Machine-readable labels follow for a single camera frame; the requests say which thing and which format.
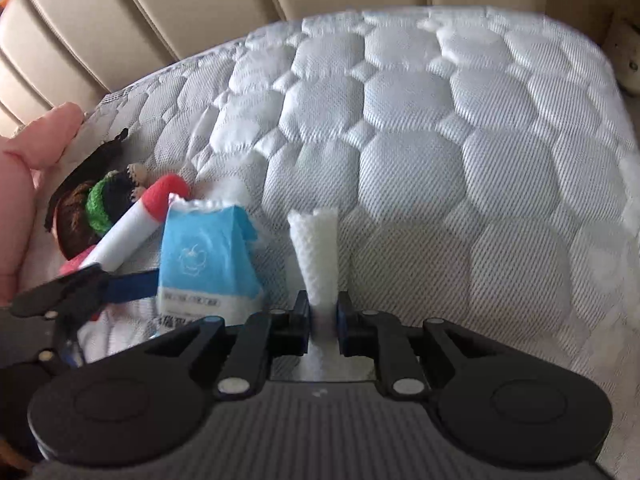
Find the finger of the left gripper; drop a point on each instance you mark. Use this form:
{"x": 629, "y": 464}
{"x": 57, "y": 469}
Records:
{"x": 84, "y": 293}

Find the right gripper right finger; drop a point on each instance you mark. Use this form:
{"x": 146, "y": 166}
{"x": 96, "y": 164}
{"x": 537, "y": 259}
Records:
{"x": 410, "y": 362}

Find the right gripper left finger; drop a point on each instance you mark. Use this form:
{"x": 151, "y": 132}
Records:
{"x": 233, "y": 362}

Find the colourful crocheted doll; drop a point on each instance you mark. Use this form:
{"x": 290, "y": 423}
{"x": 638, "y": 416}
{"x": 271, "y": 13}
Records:
{"x": 91, "y": 208}

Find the red white toy rocket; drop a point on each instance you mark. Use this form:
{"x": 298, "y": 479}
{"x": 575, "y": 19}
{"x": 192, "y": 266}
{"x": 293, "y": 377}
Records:
{"x": 131, "y": 231}

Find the white embossed cleaning wipe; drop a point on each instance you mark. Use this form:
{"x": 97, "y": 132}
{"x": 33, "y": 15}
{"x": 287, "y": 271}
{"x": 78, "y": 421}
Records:
{"x": 314, "y": 238}

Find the blue white wipes package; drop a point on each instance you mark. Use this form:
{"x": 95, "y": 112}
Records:
{"x": 206, "y": 266}

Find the pink plush toy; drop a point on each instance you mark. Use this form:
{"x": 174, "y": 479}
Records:
{"x": 33, "y": 149}

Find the white quilted mattress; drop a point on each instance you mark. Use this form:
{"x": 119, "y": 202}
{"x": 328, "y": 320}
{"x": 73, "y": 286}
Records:
{"x": 482, "y": 162}

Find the beige padded headboard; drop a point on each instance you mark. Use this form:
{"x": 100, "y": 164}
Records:
{"x": 54, "y": 51}

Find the panda face waste bin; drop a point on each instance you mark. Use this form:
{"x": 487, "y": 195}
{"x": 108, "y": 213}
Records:
{"x": 621, "y": 45}

